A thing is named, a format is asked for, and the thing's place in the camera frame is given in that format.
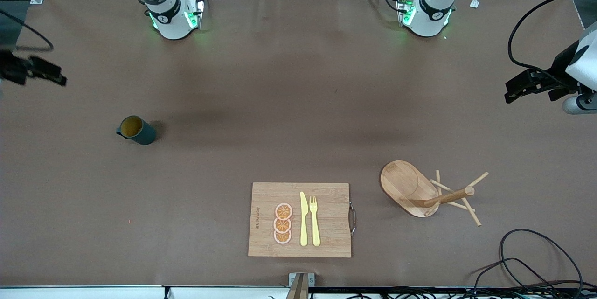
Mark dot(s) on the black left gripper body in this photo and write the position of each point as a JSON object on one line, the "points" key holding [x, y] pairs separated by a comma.
{"points": [[558, 74]]}

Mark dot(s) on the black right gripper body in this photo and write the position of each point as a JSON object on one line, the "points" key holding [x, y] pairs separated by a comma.
{"points": [[10, 69]]}

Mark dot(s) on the teal cup with yellow inside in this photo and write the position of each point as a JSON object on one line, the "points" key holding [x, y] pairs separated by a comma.
{"points": [[140, 132]]}

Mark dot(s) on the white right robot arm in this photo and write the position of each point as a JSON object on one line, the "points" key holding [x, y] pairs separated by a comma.
{"points": [[170, 19]]}

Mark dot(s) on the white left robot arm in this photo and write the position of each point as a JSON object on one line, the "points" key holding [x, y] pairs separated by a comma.
{"points": [[429, 14]]}

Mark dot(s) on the wooden cup rack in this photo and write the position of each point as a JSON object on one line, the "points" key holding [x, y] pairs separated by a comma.
{"points": [[403, 184]]}

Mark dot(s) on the white paper scrap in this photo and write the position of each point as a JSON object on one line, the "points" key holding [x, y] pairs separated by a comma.
{"points": [[474, 3]]}

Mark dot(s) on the brown table mat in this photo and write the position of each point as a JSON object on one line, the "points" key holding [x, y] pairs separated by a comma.
{"points": [[186, 187]]}

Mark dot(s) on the bamboo cutting board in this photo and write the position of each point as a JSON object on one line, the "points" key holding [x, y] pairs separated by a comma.
{"points": [[331, 224]]}

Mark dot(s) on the yellow plastic fork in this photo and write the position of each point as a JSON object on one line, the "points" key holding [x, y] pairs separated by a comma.
{"points": [[315, 229]]}

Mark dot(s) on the yellow plastic knife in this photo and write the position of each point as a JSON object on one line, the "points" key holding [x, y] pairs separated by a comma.
{"points": [[304, 224]]}

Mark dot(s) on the toy orange slice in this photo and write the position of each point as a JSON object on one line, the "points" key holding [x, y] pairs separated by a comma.
{"points": [[283, 211], [282, 237], [282, 225]]}

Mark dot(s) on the metal edge bracket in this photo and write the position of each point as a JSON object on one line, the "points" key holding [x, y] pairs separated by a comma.
{"points": [[301, 285]]}

